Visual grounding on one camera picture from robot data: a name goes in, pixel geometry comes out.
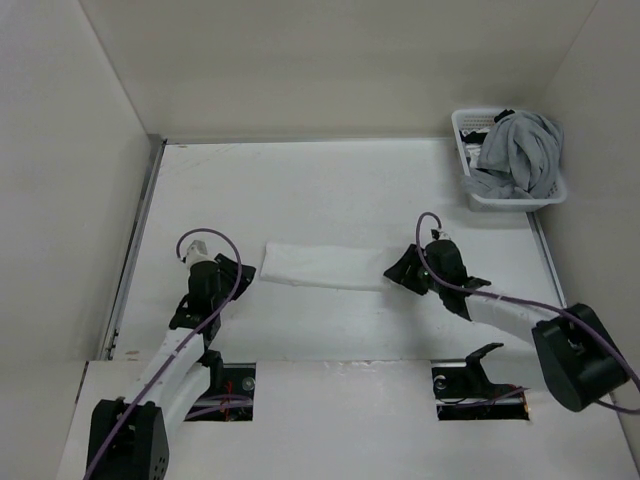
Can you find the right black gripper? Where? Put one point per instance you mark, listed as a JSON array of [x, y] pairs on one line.
[[397, 272]]

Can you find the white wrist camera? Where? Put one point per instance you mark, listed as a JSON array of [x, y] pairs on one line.
[[438, 234], [197, 252]]

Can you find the white tank top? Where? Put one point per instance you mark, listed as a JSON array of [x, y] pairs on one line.
[[332, 267]]

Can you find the white plastic laundry basket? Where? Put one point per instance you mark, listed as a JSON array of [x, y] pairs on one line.
[[479, 118]]

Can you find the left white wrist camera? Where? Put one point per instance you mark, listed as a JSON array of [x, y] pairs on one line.
[[197, 252]]

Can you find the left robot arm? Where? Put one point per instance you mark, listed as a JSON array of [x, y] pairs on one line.
[[130, 436]]

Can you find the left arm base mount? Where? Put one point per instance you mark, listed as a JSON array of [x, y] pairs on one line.
[[230, 396]]

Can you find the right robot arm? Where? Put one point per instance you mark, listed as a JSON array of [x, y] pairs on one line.
[[579, 361]]

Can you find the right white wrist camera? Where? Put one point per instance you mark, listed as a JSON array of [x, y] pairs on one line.
[[438, 234]]

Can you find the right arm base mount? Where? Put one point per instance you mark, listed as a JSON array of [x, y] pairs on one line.
[[464, 392]]

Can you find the right metal table rail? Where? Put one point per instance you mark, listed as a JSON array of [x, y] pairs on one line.
[[545, 253]]

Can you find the black tank top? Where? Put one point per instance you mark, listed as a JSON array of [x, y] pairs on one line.
[[478, 136]]

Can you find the left metal table rail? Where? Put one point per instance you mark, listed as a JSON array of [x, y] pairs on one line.
[[114, 319]]

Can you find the metal table rail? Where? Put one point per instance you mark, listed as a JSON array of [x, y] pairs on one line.
[[545, 253], [114, 319]]

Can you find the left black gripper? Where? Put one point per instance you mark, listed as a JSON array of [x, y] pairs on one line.
[[229, 269]]

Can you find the grey tank top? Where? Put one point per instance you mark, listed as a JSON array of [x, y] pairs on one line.
[[519, 159]]

